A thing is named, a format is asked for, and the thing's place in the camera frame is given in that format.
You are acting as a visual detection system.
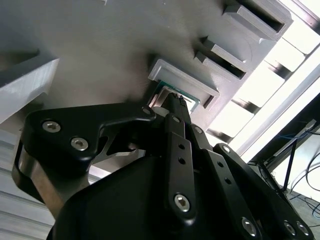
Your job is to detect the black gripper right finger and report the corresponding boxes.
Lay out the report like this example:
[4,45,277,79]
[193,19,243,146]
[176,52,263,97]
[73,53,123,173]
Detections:
[178,94,316,240]

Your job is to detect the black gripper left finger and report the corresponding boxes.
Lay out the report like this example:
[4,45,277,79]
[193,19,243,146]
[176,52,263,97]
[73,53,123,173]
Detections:
[11,93,200,227]

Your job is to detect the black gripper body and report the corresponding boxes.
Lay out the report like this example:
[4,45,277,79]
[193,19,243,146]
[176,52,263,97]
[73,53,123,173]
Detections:
[48,154,260,240]

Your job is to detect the silver CPU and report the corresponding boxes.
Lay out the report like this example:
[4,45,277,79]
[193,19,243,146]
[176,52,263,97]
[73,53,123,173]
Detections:
[149,79,201,115]

